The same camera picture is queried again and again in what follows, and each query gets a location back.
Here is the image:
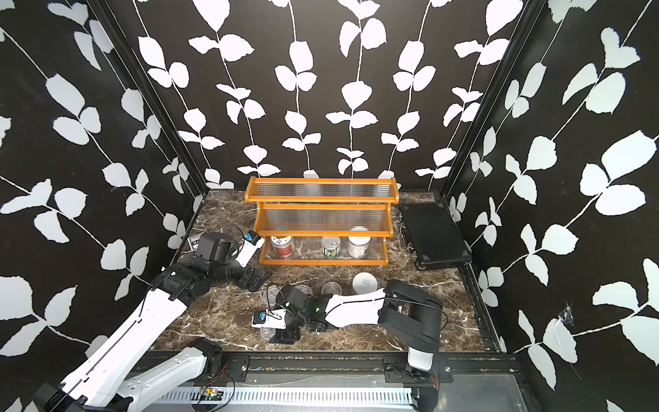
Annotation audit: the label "small clear seed jar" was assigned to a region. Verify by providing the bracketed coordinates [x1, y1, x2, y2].
[259, 327, 276, 342]

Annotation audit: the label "white green label jar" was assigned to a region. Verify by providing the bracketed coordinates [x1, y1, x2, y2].
[352, 272, 379, 295]

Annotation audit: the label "clear jar purple seeds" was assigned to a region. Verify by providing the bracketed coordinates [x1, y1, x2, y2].
[261, 283, 281, 309]

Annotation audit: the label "clear jar yellow label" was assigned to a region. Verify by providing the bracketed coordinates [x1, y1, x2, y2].
[295, 284, 313, 296]

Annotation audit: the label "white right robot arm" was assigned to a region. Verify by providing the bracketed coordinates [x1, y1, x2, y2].
[252, 280, 444, 372]

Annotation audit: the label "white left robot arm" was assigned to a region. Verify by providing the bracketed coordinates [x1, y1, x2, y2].
[34, 230, 268, 411]

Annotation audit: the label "red tomato seed jar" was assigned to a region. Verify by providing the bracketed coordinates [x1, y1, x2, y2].
[270, 236, 294, 259]

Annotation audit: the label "orange three-tier shelf rack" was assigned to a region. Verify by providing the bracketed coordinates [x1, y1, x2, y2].
[245, 177, 400, 266]

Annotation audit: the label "white text label jar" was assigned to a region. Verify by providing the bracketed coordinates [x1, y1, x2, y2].
[348, 235, 372, 259]

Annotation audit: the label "green vegetable tin can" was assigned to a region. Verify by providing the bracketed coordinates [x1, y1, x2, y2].
[321, 236, 342, 259]

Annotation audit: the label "small green circuit board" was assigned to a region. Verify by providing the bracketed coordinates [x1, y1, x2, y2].
[194, 387, 224, 404]

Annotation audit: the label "black flat case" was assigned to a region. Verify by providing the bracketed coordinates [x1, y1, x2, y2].
[400, 202, 472, 271]

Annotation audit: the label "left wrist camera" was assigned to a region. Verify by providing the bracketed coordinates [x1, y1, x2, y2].
[236, 230, 265, 268]

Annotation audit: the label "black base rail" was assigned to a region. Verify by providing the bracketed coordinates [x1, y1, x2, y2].
[222, 351, 523, 387]

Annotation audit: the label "white slotted cable duct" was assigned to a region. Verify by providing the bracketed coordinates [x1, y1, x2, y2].
[154, 387, 413, 408]

